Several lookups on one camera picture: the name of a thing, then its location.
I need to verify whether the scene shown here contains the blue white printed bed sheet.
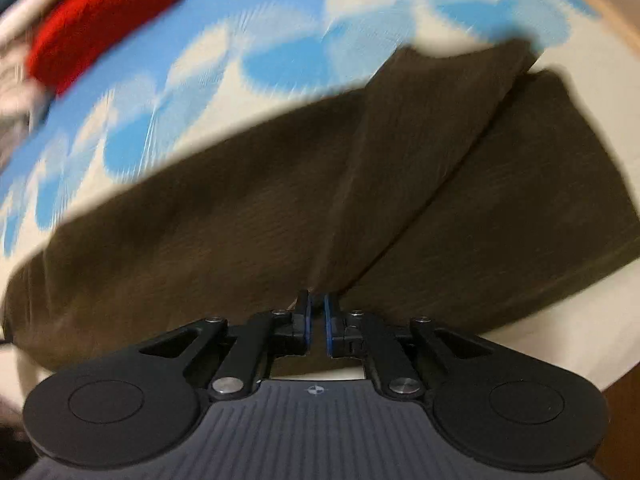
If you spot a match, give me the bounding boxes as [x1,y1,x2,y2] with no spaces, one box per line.
[0,0,640,411]

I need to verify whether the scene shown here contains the white folded quilt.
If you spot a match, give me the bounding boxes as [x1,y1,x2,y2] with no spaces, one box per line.
[0,0,96,46]

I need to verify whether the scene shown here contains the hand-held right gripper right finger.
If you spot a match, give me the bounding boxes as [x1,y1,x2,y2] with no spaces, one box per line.
[323,292,493,403]

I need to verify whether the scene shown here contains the red folded blanket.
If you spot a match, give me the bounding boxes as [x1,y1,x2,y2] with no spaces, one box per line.
[26,0,187,97]

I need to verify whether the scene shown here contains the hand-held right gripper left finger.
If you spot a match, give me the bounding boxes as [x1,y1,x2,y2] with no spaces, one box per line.
[137,289,314,402]

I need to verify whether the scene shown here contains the dark olive corduroy pants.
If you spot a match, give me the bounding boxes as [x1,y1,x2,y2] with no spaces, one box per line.
[2,37,640,378]

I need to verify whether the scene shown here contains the white fluffy folded blanket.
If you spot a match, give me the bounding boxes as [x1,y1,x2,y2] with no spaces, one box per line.
[0,45,53,171]

